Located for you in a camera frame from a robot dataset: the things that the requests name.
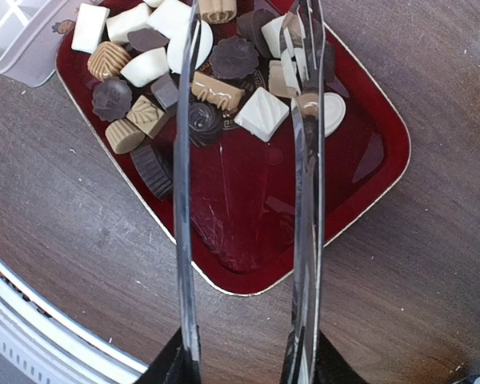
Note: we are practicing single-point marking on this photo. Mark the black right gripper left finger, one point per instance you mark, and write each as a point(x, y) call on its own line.
point(170, 366)

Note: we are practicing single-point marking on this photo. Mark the red chocolate tray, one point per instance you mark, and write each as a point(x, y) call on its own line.
point(243, 190)

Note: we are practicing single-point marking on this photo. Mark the white divided tin box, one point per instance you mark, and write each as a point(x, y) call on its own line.
point(30, 33)

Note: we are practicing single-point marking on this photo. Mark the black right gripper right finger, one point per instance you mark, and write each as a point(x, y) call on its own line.
point(331, 367)

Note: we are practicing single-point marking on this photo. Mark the metal front rail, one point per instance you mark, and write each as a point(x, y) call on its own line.
point(50, 347)

